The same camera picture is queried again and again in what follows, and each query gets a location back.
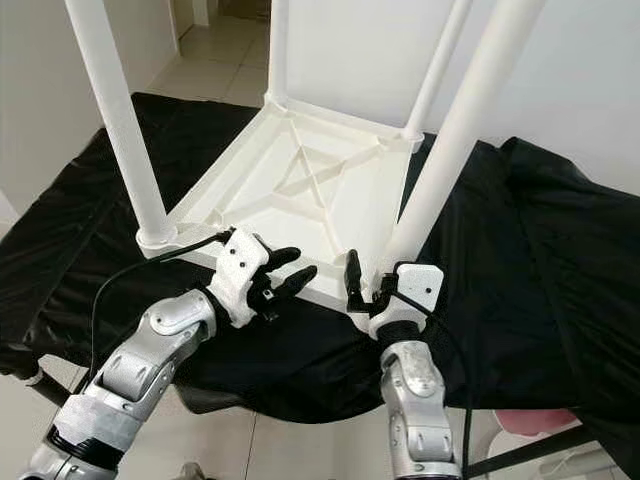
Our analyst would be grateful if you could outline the white plastic table top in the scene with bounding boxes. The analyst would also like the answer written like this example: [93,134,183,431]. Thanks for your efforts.
[138,95,427,312]

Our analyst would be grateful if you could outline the dark grey table base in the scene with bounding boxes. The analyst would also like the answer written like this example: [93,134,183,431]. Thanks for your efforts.
[175,387,241,414]

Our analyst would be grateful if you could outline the black cloth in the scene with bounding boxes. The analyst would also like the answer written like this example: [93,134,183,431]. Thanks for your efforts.
[0,95,640,479]

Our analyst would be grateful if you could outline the pink stool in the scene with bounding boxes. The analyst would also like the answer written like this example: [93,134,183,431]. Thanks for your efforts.
[495,409,582,437]

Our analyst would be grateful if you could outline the black metal bar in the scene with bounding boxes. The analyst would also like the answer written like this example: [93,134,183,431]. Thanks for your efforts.
[485,424,602,480]

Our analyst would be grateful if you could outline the black metal table leg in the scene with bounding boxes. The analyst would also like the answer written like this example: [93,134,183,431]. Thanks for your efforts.
[20,364,72,402]

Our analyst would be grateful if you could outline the white round stool base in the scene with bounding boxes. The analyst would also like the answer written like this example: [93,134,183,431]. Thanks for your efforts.
[490,435,597,480]

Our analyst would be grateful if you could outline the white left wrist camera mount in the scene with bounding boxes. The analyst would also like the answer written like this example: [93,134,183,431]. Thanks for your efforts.
[210,230,274,330]

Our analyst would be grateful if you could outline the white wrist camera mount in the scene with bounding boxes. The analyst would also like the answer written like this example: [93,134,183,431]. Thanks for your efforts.
[210,230,274,330]
[368,263,446,342]

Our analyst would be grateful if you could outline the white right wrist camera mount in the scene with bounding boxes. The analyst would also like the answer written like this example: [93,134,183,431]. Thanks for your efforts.
[368,263,446,342]

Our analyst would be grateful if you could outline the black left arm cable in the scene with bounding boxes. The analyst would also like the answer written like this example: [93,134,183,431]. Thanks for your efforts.
[90,227,237,393]

